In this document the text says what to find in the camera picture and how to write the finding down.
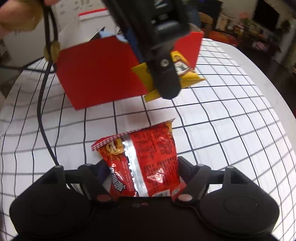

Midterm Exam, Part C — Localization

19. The red checkered snack bag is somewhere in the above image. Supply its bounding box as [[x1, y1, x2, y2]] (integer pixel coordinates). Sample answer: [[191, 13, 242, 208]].
[[91, 120, 186, 199]]

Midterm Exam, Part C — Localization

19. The white grid tablecloth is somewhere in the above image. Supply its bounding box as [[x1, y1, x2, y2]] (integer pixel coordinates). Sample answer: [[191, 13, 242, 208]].
[[1, 39, 295, 240]]

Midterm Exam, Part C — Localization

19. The person left hand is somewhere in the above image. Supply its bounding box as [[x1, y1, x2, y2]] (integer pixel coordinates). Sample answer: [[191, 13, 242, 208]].
[[0, 0, 60, 38]]

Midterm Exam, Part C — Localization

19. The yellow snack packet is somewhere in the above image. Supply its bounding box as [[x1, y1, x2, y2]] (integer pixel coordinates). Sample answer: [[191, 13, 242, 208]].
[[132, 51, 206, 102]]

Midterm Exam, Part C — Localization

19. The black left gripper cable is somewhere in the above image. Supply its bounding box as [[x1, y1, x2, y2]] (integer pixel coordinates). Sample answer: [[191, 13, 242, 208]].
[[36, 4, 61, 166]]

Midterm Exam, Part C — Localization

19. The black wall television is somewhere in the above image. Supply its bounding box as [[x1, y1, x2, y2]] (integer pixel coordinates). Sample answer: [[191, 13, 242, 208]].
[[252, 0, 280, 32]]

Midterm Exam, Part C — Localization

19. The red storage box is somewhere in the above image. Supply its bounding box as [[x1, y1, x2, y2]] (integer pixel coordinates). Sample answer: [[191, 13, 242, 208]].
[[56, 31, 204, 110]]

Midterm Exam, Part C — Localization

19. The wooden chair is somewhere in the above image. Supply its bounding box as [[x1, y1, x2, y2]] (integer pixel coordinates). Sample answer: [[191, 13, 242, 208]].
[[199, 12, 213, 38]]

